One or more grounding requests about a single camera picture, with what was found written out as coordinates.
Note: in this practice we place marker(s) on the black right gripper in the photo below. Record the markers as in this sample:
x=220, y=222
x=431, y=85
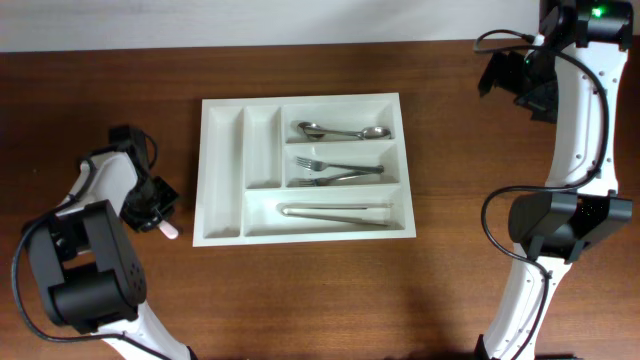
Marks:
x=523, y=87

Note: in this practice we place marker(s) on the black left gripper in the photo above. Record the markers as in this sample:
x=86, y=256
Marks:
x=149, y=225

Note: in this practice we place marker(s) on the pink plastic knife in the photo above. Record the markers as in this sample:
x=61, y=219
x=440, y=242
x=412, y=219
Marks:
x=168, y=230

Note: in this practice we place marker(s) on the steel tongs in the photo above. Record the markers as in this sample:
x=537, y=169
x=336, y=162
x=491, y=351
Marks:
x=370, y=214

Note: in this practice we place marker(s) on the steel fork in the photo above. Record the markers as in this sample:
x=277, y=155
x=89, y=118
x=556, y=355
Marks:
x=327, y=181
x=318, y=166

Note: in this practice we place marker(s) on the large steel spoon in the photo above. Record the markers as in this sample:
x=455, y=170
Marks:
x=376, y=132
x=316, y=132

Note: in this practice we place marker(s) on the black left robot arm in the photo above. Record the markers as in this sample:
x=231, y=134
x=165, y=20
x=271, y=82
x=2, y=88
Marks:
x=88, y=274

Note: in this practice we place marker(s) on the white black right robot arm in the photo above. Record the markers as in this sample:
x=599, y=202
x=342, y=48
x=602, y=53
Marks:
x=566, y=74

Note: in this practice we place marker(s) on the white plastic cutlery tray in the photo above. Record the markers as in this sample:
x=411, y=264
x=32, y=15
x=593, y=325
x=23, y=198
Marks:
x=302, y=169

